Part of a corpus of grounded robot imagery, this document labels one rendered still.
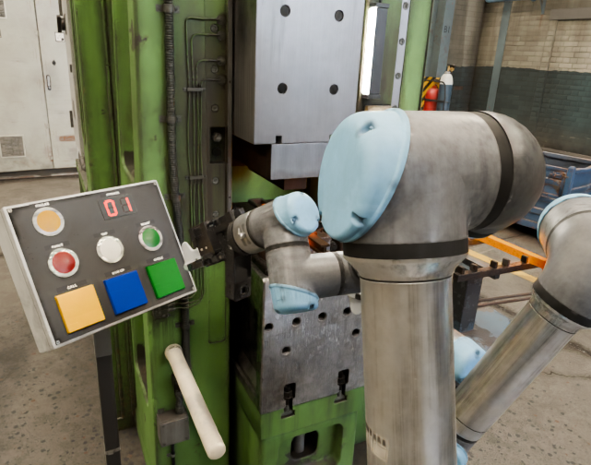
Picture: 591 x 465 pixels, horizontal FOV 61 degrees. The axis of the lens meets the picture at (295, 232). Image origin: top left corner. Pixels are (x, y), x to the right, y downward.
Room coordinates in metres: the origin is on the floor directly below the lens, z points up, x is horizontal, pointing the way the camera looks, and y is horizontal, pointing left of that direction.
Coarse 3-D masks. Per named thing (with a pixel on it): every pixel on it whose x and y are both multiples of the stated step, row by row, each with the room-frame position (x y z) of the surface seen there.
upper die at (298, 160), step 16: (240, 144) 1.51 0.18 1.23; (272, 144) 1.30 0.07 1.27; (288, 144) 1.32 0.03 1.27; (304, 144) 1.34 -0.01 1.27; (320, 144) 1.36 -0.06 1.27; (240, 160) 1.51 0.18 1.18; (256, 160) 1.38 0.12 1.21; (272, 160) 1.30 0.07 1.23; (288, 160) 1.32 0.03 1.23; (304, 160) 1.34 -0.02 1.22; (320, 160) 1.36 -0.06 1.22; (272, 176) 1.30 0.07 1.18; (288, 176) 1.32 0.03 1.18; (304, 176) 1.34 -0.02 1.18
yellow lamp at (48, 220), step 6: (48, 210) 0.92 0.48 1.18; (42, 216) 0.91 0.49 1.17; (48, 216) 0.91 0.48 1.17; (54, 216) 0.92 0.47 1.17; (42, 222) 0.90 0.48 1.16; (48, 222) 0.91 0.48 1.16; (54, 222) 0.91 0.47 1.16; (60, 222) 0.92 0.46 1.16; (42, 228) 0.89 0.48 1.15; (48, 228) 0.90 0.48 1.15; (54, 228) 0.91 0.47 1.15
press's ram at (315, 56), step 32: (256, 0) 1.27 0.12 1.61; (288, 0) 1.31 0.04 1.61; (320, 0) 1.35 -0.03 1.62; (352, 0) 1.39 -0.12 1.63; (256, 32) 1.27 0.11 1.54; (288, 32) 1.31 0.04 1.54; (320, 32) 1.35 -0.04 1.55; (352, 32) 1.39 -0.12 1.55; (256, 64) 1.27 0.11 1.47; (288, 64) 1.31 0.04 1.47; (320, 64) 1.35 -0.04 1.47; (352, 64) 1.40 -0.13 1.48; (256, 96) 1.27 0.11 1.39; (288, 96) 1.31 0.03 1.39; (320, 96) 1.35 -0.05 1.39; (352, 96) 1.40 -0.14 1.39; (256, 128) 1.28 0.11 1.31; (288, 128) 1.31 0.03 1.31; (320, 128) 1.36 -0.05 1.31
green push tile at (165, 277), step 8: (160, 264) 1.02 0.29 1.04; (168, 264) 1.03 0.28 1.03; (176, 264) 1.04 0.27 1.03; (152, 272) 0.99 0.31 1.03; (160, 272) 1.00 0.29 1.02; (168, 272) 1.02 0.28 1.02; (176, 272) 1.03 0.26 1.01; (152, 280) 0.98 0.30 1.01; (160, 280) 0.99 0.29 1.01; (168, 280) 1.01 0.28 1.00; (176, 280) 1.02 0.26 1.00; (160, 288) 0.98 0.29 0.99; (168, 288) 1.00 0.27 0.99; (176, 288) 1.01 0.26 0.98; (160, 296) 0.97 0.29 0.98
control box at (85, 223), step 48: (96, 192) 1.01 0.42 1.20; (144, 192) 1.09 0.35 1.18; (0, 240) 0.89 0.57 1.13; (48, 240) 0.89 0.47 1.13; (96, 240) 0.95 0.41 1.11; (48, 288) 0.84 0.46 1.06; (96, 288) 0.90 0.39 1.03; (144, 288) 0.97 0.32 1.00; (192, 288) 1.04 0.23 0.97; (48, 336) 0.79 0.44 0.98
